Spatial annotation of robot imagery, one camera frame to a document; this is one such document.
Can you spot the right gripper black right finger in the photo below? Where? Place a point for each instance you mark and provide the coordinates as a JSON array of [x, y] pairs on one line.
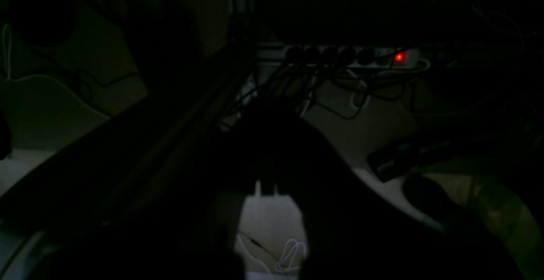
[[353, 233]]

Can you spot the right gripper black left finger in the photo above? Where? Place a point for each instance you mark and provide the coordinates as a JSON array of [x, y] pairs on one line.
[[116, 203]]

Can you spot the white power strip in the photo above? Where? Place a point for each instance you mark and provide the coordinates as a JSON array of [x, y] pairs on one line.
[[350, 56]]

